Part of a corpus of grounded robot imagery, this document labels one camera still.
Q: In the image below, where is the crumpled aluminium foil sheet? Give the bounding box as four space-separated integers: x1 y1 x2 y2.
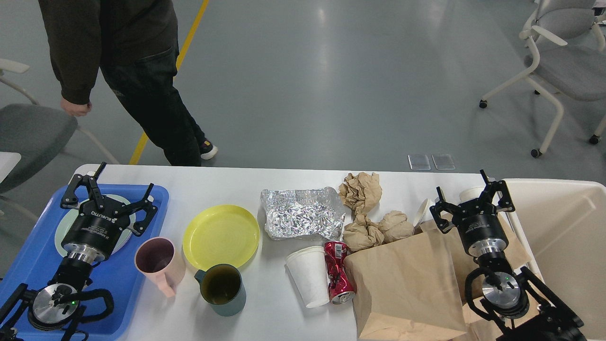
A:
260 187 347 241

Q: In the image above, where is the crumpled brown paper top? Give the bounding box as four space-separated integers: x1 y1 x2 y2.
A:
339 172 382 215

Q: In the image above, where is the beige plastic bin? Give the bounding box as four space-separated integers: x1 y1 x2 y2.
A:
506 179 606 340

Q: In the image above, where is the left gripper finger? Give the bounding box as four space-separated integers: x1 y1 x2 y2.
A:
118 183 159 237
60 162 107 210

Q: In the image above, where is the dark green mug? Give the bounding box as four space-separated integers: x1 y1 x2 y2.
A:
194 264 247 316

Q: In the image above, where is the pale green plate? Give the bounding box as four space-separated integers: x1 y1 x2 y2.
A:
54 194 136 257

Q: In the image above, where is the large brown paper bag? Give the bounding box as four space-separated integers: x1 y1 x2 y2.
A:
346 230 467 341

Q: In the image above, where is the crumpled brown paper left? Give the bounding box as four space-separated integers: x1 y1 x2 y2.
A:
343 214 384 252

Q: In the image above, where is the white side table corner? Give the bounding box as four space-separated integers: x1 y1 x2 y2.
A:
0 151 21 183

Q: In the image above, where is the floor socket plate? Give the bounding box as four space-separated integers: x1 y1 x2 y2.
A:
431 154 456 170
408 154 431 171

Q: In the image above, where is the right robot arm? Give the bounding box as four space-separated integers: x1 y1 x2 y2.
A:
430 170 585 341

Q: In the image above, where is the crumpled brown paper right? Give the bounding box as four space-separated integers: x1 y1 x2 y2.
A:
377 211 415 243

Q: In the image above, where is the right floor socket plate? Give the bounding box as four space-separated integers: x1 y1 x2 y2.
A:
431 154 456 170

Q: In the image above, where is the crushed red soda can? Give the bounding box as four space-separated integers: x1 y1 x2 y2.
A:
324 241 356 305

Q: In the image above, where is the left floor socket plate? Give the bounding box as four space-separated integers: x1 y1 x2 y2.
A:
408 154 431 171

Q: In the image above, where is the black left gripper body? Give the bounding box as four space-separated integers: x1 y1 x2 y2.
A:
62 196 129 262

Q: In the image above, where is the pink ribbed mug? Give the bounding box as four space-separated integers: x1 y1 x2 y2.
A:
134 237 186 297

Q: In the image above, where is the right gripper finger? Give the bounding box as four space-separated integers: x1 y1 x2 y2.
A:
430 187 457 234
479 169 515 214

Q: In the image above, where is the white paper cup lying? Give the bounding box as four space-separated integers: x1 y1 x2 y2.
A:
412 198 434 227

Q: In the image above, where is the yellow plastic plate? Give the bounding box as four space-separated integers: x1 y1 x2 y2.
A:
182 205 260 270

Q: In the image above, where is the grey office chair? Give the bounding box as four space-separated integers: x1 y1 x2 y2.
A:
479 0 606 158
0 58 119 194

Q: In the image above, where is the person in dark clothes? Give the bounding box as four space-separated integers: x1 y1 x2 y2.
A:
39 0 218 166

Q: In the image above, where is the white cup behind gripper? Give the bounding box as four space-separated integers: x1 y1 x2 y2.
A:
459 186 484 203

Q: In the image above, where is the grey office chair right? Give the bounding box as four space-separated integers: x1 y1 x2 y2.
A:
479 0 606 158

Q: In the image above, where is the crumpled brown paper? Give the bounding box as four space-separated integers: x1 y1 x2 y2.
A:
343 214 384 252
339 172 382 215
377 211 415 243

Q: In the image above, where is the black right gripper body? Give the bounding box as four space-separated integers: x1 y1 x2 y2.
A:
453 199 509 257

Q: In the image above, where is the grey office chair left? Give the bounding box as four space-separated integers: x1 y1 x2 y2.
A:
0 58 119 194

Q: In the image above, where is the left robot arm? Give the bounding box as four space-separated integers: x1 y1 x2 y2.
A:
1 162 158 341

